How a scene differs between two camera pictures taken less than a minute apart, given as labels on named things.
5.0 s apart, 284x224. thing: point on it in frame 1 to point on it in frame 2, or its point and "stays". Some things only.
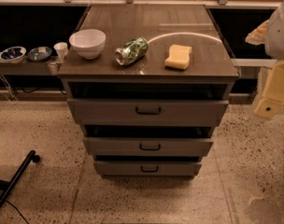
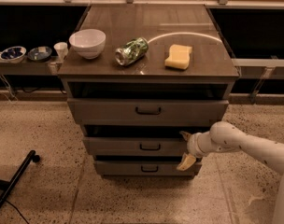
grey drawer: (148, 147) stays
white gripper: (279, 36) to (193, 146)
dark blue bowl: (40, 53) stays
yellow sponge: (179, 57) stays
